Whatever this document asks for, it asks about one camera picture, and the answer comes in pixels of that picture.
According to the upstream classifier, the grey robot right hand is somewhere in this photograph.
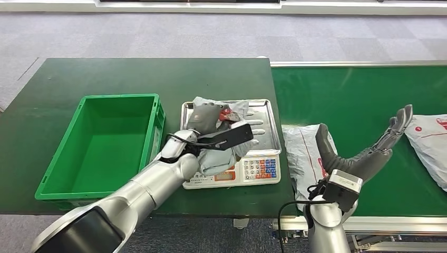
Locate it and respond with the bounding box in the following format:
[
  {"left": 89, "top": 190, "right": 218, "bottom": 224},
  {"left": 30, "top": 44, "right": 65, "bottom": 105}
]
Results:
[{"left": 315, "top": 104, "right": 414, "bottom": 182}]

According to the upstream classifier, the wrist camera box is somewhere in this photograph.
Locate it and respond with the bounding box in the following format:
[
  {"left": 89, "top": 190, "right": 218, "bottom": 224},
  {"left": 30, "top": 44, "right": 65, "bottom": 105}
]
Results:
[
  {"left": 322, "top": 169, "right": 364, "bottom": 212},
  {"left": 195, "top": 122, "right": 254, "bottom": 151}
]

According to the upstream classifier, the steel scale tray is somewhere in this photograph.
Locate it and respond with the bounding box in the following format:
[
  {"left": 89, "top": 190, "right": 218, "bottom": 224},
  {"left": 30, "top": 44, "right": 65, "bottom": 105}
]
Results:
[{"left": 180, "top": 99, "right": 282, "bottom": 156}]

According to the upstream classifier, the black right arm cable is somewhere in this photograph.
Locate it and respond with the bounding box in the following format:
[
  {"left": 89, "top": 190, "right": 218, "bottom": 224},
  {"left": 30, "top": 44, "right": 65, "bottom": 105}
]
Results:
[{"left": 277, "top": 200, "right": 325, "bottom": 253}]

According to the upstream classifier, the green plastic crate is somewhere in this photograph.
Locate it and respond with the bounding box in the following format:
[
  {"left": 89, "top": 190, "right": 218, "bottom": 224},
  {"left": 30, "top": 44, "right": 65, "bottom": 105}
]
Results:
[{"left": 35, "top": 93, "right": 166, "bottom": 210}]

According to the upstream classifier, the green conveyor belt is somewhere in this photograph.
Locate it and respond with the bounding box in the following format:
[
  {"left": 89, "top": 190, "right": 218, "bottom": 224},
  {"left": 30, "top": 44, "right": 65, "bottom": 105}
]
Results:
[{"left": 271, "top": 66, "right": 447, "bottom": 217}]

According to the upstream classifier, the white window sill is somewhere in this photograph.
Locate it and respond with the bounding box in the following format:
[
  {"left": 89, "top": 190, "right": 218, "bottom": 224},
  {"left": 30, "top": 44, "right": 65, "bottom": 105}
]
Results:
[{"left": 0, "top": 0, "right": 447, "bottom": 15}]

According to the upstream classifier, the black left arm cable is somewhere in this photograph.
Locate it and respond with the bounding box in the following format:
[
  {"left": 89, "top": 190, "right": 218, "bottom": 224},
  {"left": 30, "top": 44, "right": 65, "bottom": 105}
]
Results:
[{"left": 164, "top": 132, "right": 224, "bottom": 149}]

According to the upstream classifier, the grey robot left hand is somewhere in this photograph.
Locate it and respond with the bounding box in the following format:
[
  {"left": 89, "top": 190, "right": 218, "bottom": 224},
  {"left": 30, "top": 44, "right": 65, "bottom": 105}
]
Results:
[{"left": 187, "top": 102, "right": 231, "bottom": 135}]

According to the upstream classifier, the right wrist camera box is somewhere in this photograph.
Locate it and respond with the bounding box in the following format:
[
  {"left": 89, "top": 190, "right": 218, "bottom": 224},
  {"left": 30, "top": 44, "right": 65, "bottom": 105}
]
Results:
[{"left": 322, "top": 169, "right": 364, "bottom": 212}]

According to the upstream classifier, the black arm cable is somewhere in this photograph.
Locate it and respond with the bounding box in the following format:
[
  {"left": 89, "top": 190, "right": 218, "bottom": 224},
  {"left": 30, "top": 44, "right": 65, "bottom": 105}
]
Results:
[
  {"left": 277, "top": 200, "right": 325, "bottom": 253},
  {"left": 164, "top": 132, "right": 224, "bottom": 149}
]

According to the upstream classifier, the grey mailer with seam line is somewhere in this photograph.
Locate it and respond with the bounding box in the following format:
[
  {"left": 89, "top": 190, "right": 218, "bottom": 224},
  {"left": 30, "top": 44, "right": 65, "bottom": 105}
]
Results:
[{"left": 282, "top": 124, "right": 338, "bottom": 212}]

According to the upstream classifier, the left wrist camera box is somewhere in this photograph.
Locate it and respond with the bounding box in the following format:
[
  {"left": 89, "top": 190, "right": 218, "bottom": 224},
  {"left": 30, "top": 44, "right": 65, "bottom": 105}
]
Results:
[{"left": 195, "top": 122, "right": 254, "bottom": 151}]

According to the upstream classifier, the grey mailer package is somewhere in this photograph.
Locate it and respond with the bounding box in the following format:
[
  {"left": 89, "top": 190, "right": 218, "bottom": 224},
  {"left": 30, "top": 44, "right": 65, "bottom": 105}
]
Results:
[{"left": 191, "top": 96, "right": 261, "bottom": 177}]

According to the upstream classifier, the grey mailer with red dot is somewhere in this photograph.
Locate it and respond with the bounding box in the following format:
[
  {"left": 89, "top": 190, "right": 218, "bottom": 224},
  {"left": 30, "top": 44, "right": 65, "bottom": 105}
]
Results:
[{"left": 405, "top": 114, "right": 447, "bottom": 193}]

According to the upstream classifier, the white electronic scale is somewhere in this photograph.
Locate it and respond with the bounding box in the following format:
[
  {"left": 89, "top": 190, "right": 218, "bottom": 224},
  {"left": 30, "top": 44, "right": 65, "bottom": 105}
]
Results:
[{"left": 182, "top": 153, "right": 282, "bottom": 190}]

